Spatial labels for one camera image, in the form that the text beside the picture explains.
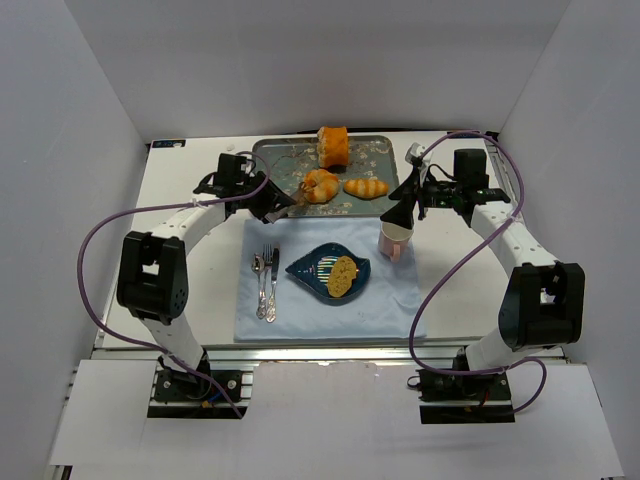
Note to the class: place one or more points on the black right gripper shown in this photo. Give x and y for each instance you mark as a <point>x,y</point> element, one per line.
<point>417,193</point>

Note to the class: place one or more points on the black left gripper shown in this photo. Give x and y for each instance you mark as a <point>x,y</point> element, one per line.
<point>270,201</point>

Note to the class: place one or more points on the silver metal tongs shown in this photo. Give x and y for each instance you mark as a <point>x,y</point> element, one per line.
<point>285,205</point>

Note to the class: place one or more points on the round orange croissant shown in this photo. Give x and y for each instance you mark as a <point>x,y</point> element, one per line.
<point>320,186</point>

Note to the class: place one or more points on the herb bread slice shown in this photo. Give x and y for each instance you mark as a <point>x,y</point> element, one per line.
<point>342,275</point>

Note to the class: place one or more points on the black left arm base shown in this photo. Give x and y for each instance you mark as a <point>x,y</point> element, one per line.
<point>184,396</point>

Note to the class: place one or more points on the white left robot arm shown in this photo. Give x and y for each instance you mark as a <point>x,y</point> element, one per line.
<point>153,276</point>

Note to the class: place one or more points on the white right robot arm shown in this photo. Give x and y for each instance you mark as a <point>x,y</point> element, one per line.
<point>543,303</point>

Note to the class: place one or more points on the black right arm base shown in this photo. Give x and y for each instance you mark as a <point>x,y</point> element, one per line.
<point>454,399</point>

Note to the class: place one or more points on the striped bread roll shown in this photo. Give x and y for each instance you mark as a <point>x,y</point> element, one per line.
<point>366,188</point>

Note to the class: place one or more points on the tall orange bread loaf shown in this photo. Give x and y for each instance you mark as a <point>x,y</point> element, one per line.
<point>332,147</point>

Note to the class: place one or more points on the pink mug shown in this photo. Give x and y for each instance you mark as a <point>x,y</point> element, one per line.
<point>393,240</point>

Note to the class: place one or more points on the floral metal tray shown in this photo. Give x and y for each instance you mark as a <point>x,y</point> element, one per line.
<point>370,156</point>

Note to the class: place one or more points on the silver spoon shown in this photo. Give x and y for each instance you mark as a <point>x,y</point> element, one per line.
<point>258,266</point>

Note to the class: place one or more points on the dark blue leaf plate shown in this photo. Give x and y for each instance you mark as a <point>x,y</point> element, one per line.
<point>313,269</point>

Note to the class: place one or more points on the light blue cloth mat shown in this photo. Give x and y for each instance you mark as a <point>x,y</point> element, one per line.
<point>384,310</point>

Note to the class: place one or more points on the silver knife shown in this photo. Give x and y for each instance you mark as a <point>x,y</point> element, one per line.
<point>274,267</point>

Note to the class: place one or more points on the silver fork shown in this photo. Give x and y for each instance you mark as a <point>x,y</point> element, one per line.
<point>267,262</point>

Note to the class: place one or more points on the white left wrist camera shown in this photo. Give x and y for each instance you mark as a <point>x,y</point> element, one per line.
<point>248,166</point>

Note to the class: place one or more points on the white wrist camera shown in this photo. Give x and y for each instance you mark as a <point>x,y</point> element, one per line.
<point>248,166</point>
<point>414,153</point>

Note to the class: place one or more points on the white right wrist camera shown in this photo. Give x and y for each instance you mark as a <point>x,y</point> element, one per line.
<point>414,153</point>

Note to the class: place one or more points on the aluminium frame rail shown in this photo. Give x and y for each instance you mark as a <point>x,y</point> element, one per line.
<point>437,354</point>

